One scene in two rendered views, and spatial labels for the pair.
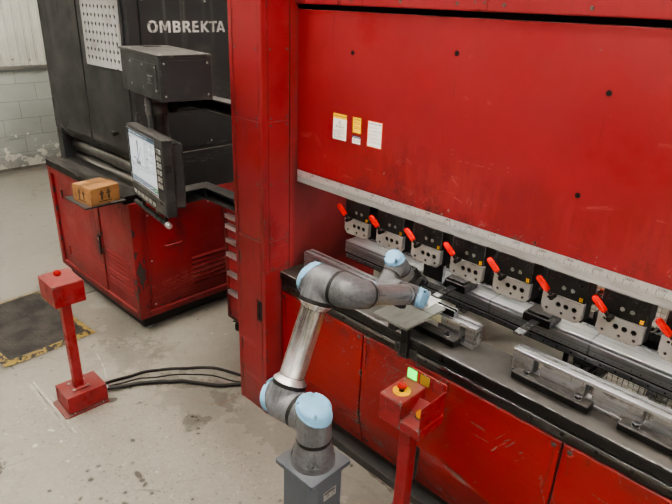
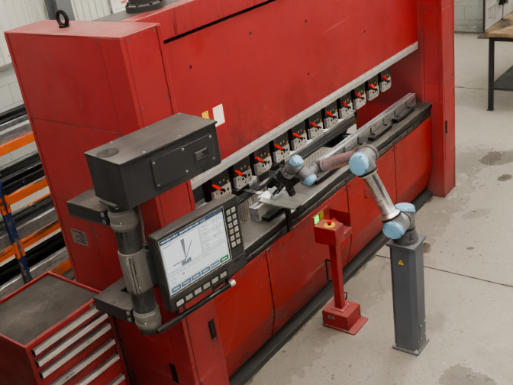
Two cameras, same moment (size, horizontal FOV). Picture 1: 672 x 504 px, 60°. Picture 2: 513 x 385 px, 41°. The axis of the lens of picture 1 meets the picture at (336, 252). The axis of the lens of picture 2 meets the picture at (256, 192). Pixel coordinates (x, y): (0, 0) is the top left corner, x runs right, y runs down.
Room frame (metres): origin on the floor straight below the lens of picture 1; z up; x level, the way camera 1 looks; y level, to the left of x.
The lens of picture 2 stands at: (2.58, 3.46, 2.87)
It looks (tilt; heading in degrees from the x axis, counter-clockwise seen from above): 25 degrees down; 266
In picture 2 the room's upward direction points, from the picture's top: 8 degrees counter-clockwise
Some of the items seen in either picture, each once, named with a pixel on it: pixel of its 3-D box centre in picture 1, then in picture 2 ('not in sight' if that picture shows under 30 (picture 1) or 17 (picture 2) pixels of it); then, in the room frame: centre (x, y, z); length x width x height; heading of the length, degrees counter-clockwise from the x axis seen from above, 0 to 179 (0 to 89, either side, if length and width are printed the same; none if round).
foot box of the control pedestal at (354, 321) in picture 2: not in sight; (344, 315); (1.84, -0.30, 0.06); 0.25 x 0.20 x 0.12; 136
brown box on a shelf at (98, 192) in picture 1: (94, 190); not in sight; (3.45, 1.52, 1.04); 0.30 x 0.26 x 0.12; 46
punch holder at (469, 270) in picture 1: (472, 257); (276, 146); (2.13, -0.54, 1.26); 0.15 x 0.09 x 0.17; 45
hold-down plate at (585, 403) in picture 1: (550, 389); (325, 173); (1.78, -0.81, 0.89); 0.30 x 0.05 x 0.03; 45
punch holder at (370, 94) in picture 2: not in sight; (369, 87); (1.28, -1.40, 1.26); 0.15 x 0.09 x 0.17; 45
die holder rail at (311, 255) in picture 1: (341, 273); not in sight; (2.64, -0.03, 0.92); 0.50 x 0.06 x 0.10; 45
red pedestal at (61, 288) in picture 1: (70, 340); not in sight; (2.72, 1.44, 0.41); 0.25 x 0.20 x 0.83; 135
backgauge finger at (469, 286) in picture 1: (451, 286); (246, 189); (2.36, -0.53, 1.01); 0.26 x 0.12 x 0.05; 135
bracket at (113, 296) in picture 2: (208, 199); (143, 287); (2.97, 0.69, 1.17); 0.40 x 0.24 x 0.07; 45
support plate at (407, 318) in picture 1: (409, 311); (284, 198); (2.15, -0.32, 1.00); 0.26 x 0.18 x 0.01; 135
